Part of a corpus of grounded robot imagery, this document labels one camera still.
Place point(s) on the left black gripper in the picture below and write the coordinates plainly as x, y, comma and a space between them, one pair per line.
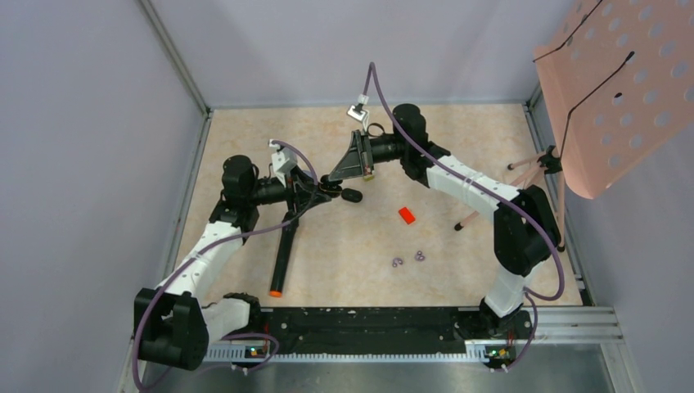
307, 194

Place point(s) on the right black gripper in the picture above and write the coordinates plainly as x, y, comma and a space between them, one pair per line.
358, 160

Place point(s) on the oval black charging case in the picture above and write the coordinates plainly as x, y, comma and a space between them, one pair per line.
351, 195

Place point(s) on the small black earbud case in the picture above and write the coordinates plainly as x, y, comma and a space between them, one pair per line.
332, 189

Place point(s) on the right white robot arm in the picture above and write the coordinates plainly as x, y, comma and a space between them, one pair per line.
525, 232

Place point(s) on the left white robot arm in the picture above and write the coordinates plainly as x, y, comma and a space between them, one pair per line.
171, 325

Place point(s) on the black microphone orange end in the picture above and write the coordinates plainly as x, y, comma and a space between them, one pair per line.
283, 255

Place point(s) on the red block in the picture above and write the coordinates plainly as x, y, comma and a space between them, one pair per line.
406, 215

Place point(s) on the pink perforated music stand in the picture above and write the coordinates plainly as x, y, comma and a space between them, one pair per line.
617, 83

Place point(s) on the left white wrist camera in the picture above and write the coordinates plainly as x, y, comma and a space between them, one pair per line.
283, 160

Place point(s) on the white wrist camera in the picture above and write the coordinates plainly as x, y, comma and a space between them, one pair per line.
283, 160
359, 112

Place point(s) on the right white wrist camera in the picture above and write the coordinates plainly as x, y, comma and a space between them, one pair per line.
359, 112

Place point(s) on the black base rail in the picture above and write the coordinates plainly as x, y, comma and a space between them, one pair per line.
378, 333

